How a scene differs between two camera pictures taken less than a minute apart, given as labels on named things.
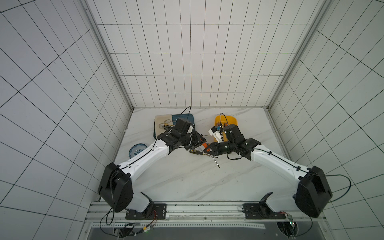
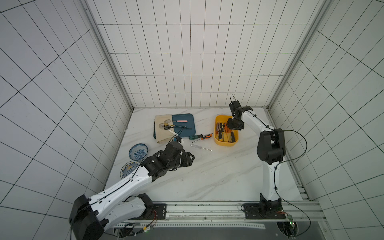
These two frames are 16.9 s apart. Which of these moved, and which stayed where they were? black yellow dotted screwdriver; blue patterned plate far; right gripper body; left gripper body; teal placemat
Moved: left gripper body; right gripper body; black yellow dotted screwdriver
Stayed: teal placemat; blue patterned plate far
